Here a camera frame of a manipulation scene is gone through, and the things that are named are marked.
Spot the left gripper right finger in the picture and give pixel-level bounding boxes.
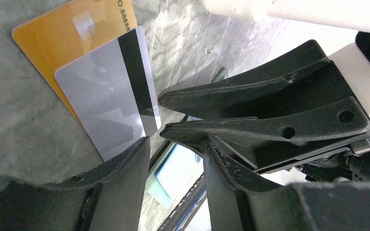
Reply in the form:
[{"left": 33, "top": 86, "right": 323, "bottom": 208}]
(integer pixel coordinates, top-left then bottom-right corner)
[{"left": 203, "top": 141, "right": 370, "bottom": 231}]

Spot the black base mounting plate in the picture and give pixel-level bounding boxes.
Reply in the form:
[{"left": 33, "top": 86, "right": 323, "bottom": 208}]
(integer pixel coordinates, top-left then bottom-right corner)
[{"left": 158, "top": 173, "right": 207, "bottom": 231}]

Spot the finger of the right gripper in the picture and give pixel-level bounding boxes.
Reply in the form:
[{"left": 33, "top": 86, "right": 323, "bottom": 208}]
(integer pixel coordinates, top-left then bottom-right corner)
[
  {"left": 160, "top": 97, "right": 370, "bottom": 173},
  {"left": 159, "top": 39, "right": 330, "bottom": 120}
]

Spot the white PVC pipe frame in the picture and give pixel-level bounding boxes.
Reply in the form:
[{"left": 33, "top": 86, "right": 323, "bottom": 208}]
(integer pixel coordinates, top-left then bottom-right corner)
[{"left": 200, "top": 0, "right": 370, "bottom": 33}]

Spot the green card holder wallet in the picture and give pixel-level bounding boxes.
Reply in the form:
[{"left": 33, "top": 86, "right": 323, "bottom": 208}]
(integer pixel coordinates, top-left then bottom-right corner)
[{"left": 145, "top": 140, "right": 202, "bottom": 208}]

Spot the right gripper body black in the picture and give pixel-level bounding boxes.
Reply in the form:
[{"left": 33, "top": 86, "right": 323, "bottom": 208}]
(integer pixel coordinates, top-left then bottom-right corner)
[{"left": 223, "top": 60, "right": 370, "bottom": 182}]

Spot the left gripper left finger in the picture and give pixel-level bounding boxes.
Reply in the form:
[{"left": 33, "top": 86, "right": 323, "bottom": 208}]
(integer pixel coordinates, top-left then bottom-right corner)
[{"left": 0, "top": 137, "right": 150, "bottom": 231}]

